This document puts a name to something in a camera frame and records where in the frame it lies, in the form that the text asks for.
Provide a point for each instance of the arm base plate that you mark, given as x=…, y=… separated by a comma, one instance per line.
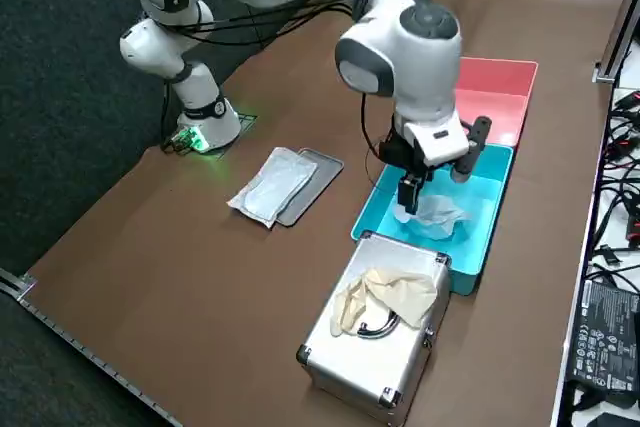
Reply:
x=246, y=122

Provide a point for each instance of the white used mask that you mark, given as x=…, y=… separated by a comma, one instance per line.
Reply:
x=440, y=217

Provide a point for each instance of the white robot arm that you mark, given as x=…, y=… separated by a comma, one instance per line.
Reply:
x=425, y=82

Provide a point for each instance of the beige latex glove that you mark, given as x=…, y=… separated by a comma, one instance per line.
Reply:
x=395, y=292

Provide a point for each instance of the black labelled power adapter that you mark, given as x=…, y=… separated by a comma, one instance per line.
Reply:
x=607, y=337

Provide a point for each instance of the aluminium profile post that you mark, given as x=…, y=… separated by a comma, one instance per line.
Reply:
x=617, y=22

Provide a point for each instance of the grey metal tray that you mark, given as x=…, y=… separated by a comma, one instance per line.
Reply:
x=326, y=171

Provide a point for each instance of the aluminium table edge rail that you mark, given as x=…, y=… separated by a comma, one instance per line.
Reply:
x=75, y=342

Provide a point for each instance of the pink plastic box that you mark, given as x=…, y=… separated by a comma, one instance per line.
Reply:
x=500, y=102

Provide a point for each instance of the blue plastic box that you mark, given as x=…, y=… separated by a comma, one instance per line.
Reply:
x=480, y=227

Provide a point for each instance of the black module with red light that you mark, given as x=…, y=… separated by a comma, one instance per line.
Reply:
x=630, y=143
x=631, y=98

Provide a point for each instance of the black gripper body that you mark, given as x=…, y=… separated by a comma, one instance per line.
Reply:
x=395, y=152

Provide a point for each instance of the plastic-wrapped blue new mask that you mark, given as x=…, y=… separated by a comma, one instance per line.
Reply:
x=272, y=187

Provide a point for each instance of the aluminium carry case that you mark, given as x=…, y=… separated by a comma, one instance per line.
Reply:
x=370, y=362

